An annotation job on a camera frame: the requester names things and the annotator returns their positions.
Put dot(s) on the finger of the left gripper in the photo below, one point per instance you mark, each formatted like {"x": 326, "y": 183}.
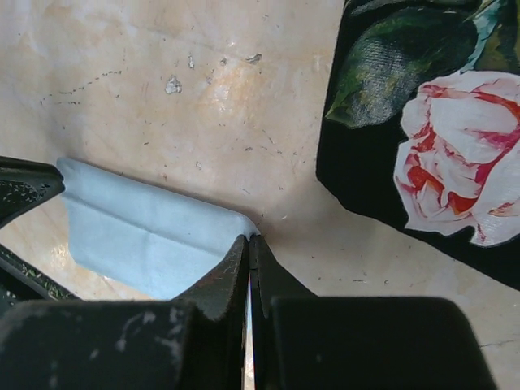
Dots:
{"x": 26, "y": 185}

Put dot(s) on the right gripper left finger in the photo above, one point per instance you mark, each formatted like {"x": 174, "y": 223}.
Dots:
{"x": 194, "y": 341}

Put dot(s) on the light blue cleaning cloth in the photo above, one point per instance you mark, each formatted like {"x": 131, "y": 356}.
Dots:
{"x": 153, "y": 240}

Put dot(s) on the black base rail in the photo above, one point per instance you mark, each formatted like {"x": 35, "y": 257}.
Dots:
{"x": 21, "y": 281}

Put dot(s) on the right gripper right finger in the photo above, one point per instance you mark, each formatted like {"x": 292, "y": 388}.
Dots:
{"x": 303, "y": 341}

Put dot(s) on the black floral t-shirt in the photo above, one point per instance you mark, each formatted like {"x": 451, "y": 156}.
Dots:
{"x": 420, "y": 127}

